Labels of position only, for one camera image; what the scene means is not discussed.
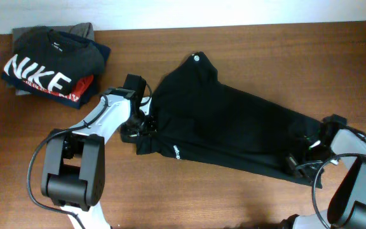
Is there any black t-shirt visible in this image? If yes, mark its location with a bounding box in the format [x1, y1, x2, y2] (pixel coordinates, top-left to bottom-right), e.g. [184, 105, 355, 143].
[120, 52, 320, 185]

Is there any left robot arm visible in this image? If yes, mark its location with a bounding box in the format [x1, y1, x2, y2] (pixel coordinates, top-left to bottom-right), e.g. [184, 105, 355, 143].
[34, 85, 151, 228]

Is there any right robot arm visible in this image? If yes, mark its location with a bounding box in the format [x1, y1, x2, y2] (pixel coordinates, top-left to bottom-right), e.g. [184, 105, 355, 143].
[278, 114, 366, 228]

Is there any red folded shirt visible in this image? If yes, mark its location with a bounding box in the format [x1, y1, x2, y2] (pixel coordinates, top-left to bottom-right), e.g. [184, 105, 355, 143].
[24, 75, 94, 102]

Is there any navy folded shirt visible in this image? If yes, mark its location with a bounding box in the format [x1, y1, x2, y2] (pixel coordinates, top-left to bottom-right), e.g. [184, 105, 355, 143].
[1, 27, 111, 109]

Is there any black Nike folded shirt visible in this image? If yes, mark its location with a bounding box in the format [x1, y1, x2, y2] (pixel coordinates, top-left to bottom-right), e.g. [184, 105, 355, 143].
[3, 26, 106, 96]

